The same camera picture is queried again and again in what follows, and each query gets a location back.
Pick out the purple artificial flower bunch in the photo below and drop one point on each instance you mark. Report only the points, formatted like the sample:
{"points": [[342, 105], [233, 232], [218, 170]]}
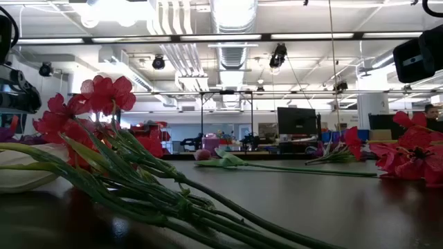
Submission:
{"points": [[7, 135], [328, 157]]}

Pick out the white artificial tulip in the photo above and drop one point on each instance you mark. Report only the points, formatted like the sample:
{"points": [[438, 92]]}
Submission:
{"points": [[24, 180]]}

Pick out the red artificial flower bunch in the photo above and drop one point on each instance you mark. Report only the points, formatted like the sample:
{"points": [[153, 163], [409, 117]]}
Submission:
{"points": [[412, 155], [104, 162]]}

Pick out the dark pink artificial tulip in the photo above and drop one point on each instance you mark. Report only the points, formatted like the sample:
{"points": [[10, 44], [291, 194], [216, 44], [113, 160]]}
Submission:
{"points": [[202, 154]]}

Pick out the black background robot arm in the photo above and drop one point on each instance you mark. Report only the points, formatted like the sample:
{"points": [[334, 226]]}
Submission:
{"points": [[250, 141], [194, 141]]}

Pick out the purple glass vase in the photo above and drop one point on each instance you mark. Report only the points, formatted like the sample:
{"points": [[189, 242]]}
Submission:
{"points": [[210, 141]]}

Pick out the black ceiling spotlight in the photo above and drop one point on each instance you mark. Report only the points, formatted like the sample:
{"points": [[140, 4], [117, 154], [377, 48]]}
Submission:
{"points": [[278, 57], [341, 86], [45, 70], [158, 63], [260, 90]]}

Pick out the person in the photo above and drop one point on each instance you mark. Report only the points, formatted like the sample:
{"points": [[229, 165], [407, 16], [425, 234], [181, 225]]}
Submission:
{"points": [[432, 112]]}

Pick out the white round column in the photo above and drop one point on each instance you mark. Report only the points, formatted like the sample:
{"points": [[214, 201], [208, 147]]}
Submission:
{"points": [[372, 103]]}

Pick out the dark screen panel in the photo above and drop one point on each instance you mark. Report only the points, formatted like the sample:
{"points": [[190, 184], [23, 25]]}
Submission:
{"points": [[382, 121]]}

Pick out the brown cardboard box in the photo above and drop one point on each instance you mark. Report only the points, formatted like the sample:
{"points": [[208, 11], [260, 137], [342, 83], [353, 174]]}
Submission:
{"points": [[380, 135]]}

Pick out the blue storage bins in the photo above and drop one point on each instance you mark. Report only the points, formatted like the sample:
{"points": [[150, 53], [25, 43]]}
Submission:
{"points": [[332, 135]]}

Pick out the black computer monitor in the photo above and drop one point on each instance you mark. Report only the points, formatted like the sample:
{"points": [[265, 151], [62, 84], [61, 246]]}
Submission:
{"points": [[297, 121]]}

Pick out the red shelf cart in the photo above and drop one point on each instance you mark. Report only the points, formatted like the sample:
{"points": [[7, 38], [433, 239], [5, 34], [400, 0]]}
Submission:
{"points": [[159, 124]]}

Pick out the black table mat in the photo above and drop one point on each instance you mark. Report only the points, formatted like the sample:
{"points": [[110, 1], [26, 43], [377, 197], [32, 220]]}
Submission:
{"points": [[311, 207]]}

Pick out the silver ventilation duct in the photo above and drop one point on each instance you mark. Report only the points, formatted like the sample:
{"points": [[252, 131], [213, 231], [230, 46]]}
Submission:
{"points": [[233, 27]]}

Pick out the black frame bar with lights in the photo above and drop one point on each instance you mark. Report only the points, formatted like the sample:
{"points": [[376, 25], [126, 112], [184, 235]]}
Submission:
{"points": [[221, 37]]}

